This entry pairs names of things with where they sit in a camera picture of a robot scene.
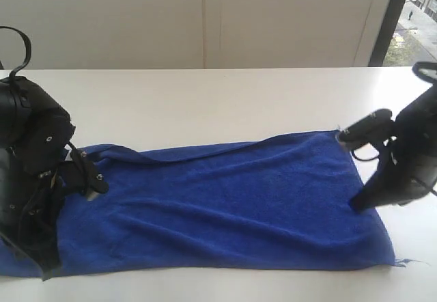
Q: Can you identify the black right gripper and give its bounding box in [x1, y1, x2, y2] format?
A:
[336, 87, 436, 212]

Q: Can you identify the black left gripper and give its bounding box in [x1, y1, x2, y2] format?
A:
[1, 110, 109, 281]

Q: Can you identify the blue terry towel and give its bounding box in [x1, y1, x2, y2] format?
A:
[0, 129, 431, 279]

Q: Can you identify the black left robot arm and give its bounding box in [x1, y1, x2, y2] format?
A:
[1, 77, 109, 280]

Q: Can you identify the dark window frame post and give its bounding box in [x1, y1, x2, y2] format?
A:
[368, 0, 406, 67]

